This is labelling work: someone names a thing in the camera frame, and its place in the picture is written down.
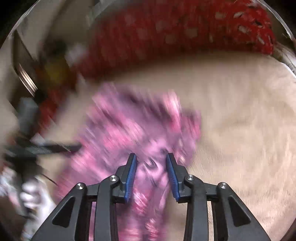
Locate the purple pink floral garment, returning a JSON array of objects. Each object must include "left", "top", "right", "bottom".
[{"left": 54, "top": 84, "right": 201, "bottom": 240}]

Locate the red patterned blanket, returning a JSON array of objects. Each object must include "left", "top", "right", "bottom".
[{"left": 38, "top": 1, "right": 275, "bottom": 134}]

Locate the yellow cardboard box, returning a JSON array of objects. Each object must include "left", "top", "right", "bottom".
[{"left": 44, "top": 57, "right": 69, "bottom": 85}]

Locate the left hand white glove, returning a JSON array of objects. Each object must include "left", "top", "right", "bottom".
[{"left": 20, "top": 176, "right": 56, "bottom": 224}]

